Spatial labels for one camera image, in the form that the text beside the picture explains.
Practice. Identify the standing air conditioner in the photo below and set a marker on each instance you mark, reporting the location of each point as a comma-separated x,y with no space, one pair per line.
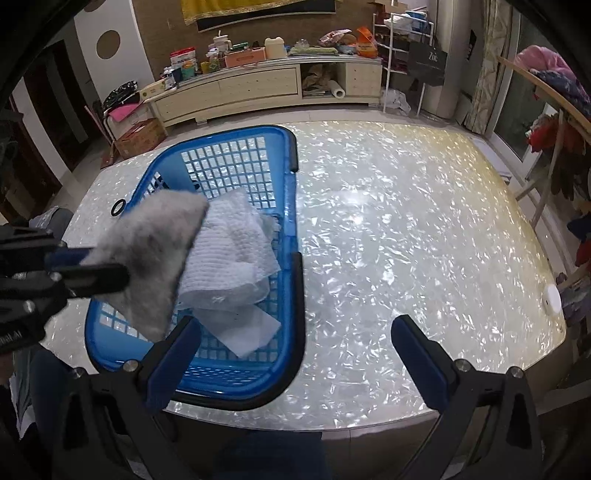
459,69

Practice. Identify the white plastic bag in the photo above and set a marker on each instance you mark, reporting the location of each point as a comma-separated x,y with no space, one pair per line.
396,101

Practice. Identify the cream television cabinet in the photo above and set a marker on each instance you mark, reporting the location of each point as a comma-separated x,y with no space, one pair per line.
258,85

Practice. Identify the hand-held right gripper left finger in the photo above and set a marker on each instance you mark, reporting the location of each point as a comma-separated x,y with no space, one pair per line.
182,344

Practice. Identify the pink clothing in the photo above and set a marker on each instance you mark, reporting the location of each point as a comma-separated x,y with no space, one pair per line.
549,62

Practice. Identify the patterned curtain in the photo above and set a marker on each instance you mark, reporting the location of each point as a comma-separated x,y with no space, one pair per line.
494,64

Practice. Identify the red and white packet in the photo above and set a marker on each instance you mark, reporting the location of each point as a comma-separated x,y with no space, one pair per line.
183,57

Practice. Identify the cream tissue box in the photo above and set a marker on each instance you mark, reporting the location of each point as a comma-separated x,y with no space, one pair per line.
154,88

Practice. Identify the black patterned bag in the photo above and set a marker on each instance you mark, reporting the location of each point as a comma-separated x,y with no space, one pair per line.
121,93

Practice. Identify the pink cloth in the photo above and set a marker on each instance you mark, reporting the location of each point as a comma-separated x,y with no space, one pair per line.
122,112

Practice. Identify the white paper roll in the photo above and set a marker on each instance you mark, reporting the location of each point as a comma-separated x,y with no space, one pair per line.
338,89

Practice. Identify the brown cardboard box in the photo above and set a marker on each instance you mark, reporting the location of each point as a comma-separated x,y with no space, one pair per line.
141,137

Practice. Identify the cup with straw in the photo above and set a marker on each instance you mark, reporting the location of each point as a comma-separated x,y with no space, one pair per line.
221,42

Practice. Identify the white plastic jug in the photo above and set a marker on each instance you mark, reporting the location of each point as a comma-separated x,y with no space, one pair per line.
275,47

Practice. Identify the white round device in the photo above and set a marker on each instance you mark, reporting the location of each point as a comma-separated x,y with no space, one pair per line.
552,300

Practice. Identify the white thin cloth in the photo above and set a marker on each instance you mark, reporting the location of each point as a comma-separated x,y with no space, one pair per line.
244,327

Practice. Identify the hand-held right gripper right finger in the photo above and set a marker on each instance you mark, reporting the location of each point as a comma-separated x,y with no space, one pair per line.
411,344

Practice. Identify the blue plastic basket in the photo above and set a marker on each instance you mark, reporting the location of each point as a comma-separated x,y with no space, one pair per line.
240,157

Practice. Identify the wooden drying rack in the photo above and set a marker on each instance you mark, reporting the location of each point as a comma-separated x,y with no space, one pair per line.
554,134

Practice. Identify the orange bag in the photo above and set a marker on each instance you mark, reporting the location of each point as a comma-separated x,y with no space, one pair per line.
367,42

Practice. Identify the white waffle towel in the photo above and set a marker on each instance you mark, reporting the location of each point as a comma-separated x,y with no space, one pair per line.
231,249

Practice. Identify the grey fuzzy cloth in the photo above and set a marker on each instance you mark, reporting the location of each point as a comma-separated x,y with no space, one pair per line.
152,240

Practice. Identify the yellow cover cloth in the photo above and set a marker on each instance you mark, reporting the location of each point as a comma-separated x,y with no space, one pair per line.
240,9

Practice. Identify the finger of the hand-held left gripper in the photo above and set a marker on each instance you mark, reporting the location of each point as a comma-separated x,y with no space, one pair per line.
69,258
99,279

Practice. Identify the pink box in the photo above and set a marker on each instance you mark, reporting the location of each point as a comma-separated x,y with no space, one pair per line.
245,57

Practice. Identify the white metal rack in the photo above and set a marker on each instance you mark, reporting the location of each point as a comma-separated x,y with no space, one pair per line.
392,50

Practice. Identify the black shopping bag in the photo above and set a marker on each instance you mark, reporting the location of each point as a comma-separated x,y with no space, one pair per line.
428,62

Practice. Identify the wall television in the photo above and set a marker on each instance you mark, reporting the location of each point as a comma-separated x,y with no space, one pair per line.
277,16

